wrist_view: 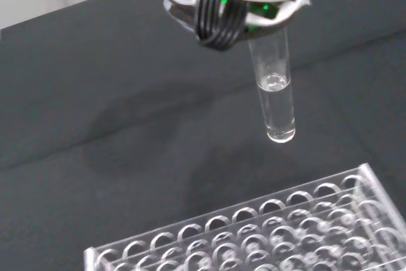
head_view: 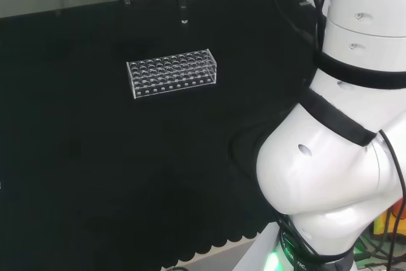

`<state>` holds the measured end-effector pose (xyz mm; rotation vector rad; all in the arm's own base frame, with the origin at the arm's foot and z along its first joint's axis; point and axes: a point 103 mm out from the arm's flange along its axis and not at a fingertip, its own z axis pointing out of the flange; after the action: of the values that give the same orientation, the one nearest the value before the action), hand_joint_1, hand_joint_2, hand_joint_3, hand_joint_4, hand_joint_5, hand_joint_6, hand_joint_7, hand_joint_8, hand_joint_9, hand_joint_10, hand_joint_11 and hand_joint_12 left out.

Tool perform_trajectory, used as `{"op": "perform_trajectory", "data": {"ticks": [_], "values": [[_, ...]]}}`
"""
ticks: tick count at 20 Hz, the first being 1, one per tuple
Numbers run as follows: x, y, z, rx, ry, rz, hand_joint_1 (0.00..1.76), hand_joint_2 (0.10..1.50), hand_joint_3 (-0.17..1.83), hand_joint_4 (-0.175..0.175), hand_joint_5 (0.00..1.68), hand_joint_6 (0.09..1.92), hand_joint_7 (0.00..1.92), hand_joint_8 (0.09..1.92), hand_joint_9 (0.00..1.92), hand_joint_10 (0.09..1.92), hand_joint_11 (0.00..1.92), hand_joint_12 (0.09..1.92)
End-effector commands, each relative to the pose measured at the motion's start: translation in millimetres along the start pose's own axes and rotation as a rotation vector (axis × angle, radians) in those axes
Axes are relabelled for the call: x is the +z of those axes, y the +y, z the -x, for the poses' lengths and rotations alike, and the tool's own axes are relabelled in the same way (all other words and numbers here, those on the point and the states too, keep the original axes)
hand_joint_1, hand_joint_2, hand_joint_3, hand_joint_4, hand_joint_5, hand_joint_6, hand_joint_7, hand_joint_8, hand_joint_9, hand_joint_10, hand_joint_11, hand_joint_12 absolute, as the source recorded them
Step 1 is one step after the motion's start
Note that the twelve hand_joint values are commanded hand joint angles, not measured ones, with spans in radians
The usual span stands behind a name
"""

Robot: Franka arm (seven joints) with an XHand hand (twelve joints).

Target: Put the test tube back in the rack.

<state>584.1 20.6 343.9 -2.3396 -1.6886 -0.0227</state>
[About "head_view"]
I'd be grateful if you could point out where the clear plastic test tube rack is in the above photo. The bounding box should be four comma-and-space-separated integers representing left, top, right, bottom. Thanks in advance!
126, 48, 218, 100

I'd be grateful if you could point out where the black bench cloth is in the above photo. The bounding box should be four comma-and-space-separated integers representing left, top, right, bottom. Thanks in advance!
0, 0, 322, 271

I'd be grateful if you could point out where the yellow stop button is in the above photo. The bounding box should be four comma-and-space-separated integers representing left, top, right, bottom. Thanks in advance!
372, 206, 406, 237

